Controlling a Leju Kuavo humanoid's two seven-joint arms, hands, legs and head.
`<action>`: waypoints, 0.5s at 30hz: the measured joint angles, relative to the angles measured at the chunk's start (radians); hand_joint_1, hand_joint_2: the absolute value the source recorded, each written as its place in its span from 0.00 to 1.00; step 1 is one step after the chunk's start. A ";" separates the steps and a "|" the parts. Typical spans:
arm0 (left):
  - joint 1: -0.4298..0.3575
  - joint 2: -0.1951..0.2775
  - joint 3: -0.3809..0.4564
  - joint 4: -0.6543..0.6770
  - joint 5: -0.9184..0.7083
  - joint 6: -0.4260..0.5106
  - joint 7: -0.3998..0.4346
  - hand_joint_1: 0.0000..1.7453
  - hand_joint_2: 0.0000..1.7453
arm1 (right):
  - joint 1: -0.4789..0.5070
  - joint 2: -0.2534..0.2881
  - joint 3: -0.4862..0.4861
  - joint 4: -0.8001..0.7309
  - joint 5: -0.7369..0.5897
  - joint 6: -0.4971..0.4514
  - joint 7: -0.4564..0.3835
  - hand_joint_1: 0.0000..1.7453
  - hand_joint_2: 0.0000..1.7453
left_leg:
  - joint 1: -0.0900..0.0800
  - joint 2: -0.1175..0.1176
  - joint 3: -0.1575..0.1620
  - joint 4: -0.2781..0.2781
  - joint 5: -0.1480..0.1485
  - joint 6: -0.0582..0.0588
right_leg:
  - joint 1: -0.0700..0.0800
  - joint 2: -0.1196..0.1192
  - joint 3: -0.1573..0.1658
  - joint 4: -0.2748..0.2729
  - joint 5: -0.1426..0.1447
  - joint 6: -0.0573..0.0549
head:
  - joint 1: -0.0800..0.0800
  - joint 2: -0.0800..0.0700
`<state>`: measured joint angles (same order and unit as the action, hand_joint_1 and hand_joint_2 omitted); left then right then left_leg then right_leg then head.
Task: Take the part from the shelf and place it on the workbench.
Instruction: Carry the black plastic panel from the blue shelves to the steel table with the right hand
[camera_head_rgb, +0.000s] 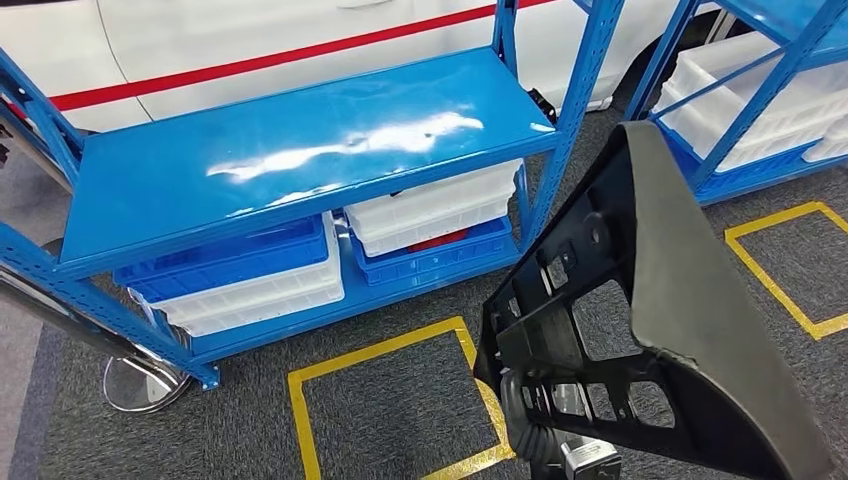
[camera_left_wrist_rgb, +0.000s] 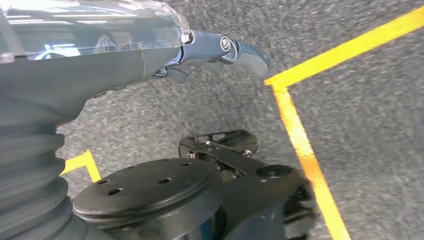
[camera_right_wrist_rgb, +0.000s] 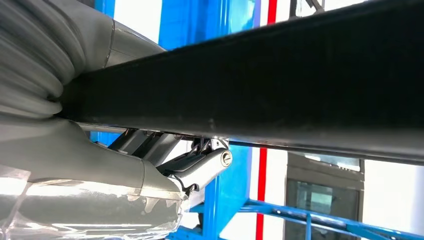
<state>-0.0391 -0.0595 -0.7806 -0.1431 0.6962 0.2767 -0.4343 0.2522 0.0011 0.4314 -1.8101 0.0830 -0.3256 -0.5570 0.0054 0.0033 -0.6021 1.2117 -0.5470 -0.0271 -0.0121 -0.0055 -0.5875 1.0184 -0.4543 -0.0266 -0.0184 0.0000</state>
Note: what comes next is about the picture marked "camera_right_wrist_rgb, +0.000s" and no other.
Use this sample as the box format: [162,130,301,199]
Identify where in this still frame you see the blue metal shelf rack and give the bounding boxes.
[89,0,424,240]

